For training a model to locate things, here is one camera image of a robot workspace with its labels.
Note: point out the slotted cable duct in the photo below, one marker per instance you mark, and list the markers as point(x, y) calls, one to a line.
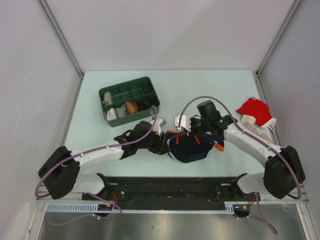
point(106, 208)

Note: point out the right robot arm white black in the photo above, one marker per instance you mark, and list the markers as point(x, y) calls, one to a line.
point(283, 173)

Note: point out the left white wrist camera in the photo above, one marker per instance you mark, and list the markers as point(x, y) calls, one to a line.
point(157, 125)

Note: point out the white rolled cloth in tray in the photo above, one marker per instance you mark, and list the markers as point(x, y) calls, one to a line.
point(111, 114)

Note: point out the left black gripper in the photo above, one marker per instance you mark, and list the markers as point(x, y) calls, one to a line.
point(161, 147)

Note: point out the navy orange underwear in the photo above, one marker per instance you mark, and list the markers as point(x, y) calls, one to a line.
point(187, 148)

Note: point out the grey rolled cloth in tray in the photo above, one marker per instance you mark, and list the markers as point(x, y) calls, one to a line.
point(121, 111)

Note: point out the black rolled cloth back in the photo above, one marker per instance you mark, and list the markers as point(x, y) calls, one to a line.
point(146, 88)

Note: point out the red white underwear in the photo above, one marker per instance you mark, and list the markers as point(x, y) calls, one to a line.
point(256, 109)

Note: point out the black rolled cloth right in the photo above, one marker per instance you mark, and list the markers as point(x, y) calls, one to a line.
point(152, 101)

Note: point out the green compartment organizer tray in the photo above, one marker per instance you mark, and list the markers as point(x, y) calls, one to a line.
point(127, 91)

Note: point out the orange rolled cloth in tray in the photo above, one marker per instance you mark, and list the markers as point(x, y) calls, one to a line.
point(131, 107)

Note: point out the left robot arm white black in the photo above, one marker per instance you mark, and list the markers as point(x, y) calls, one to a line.
point(63, 172)

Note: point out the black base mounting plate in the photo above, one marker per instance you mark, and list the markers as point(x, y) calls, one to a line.
point(124, 189)

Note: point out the beige rolled cloth in tray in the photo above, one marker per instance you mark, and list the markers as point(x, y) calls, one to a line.
point(107, 98)

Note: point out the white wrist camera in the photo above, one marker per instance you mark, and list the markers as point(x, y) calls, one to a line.
point(182, 123)
point(157, 125)

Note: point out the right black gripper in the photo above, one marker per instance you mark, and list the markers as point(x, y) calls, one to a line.
point(192, 120)

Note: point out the aluminium frame rail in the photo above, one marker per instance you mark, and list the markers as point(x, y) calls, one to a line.
point(266, 196)

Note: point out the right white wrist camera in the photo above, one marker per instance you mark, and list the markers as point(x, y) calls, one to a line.
point(182, 123)

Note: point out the black rolled cloth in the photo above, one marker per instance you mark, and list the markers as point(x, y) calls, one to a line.
point(146, 88)
point(142, 106)
point(152, 101)

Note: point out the black rolled cloth front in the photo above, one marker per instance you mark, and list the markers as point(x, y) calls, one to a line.
point(142, 106)

